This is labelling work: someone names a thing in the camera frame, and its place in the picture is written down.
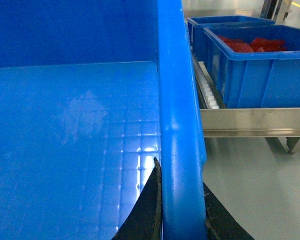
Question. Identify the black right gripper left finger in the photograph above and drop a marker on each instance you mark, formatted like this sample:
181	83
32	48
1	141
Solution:
145	220

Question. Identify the blue crate behind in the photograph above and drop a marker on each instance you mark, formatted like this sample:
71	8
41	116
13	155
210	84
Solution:
196	25

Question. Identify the steel roller shelf frame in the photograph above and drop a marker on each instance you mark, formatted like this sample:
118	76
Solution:
254	122

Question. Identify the blue crate with red items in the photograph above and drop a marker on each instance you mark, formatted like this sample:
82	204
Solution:
257	79

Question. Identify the red packets in crate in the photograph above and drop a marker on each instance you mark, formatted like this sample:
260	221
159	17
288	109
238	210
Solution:
258	45

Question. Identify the large blue plastic crate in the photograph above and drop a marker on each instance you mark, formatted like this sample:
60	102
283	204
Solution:
91	91

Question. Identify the white roller track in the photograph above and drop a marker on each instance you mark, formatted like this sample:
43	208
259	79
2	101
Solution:
208	99

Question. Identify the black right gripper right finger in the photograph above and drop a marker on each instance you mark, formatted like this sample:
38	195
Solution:
220	224

